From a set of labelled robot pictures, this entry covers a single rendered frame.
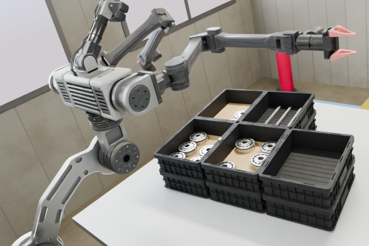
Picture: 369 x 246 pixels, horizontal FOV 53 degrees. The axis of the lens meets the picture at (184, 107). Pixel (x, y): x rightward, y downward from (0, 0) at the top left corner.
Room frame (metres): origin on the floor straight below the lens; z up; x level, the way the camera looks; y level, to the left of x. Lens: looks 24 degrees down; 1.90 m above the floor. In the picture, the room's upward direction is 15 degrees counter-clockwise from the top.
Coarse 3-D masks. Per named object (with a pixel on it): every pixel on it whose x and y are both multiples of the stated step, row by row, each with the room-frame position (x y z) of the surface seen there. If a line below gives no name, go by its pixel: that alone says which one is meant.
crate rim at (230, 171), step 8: (232, 128) 1.71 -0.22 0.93; (280, 128) 1.59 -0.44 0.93; (288, 128) 1.57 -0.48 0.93; (272, 152) 1.41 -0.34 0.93; (264, 160) 1.36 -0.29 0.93; (208, 168) 1.44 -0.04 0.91; (216, 168) 1.41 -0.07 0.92; (224, 168) 1.38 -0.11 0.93; (232, 168) 1.36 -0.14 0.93; (248, 176) 1.30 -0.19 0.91; (256, 176) 1.28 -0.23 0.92
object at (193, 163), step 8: (192, 120) 1.93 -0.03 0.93; (208, 120) 1.88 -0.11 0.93; (216, 120) 1.85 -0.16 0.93; (224, 136) 1.66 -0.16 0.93; (216, 144) 1.60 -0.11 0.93; (208, 152) 1.54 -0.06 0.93; (168, 160) 1.60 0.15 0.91; (176, 160) 1.56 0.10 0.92; (184, 160) 1.53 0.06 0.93; (192, 160) 1.51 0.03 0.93; (200, 160) 1.49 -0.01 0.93
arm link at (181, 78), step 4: (176, 72) 1.25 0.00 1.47; (180, 72) 1.24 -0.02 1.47; (184, 72) 1.27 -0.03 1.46; (172, 76) 1.26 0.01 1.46; (176, 76) 1.26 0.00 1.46; (180, 76) 1.26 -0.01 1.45; (184, 76) 1.26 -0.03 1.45; (188, 76) 1.29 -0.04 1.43; (172, 80) 1.26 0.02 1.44; (176, 80) 1.26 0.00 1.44; (180, 80) 1.26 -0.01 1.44; (184, 80) 1.26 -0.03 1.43; (188, 80) 1.28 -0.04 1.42; (172, 84) 1.26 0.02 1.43; (176, 84) 1.26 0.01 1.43; (180, 84) 1.25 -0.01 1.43; (184, 84) 1.26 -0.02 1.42
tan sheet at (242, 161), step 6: (258, 144) 1.65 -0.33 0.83; (234, 150) 1.65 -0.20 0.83; (258, 150) 1.60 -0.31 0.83; (228, 156) 1.61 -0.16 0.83; (234, 156) 1.60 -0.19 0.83; (240, 156) 1.59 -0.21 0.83; (246, 156) 1.57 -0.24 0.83; (252, 156) 1.56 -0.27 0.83; (234, 162) 1.55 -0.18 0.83; (240, 162) 1.54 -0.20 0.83; (246, 162) 1.53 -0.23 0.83; (240, 168) 1.49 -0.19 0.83; (246, 168) 1.48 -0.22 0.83; (252, 168) 1.46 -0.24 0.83
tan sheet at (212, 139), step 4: (208, 136) 1.87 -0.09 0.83; (212, 136) 1.86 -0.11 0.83; (216, 136) 1.85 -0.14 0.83; (220, 136) 1.84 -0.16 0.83; (208, 140) 1.83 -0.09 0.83; (212, 140) 1.82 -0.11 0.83; (216, 140) 1.81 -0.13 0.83; (204, 144) 1.79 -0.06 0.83; (208, 144) 1.78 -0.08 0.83; (212, 144) 1.77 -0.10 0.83; (200, 148) 1.76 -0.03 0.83; (188, 156) 1.71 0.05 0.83; (192, 156) 1.70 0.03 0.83; (196, 156) 1.69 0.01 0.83
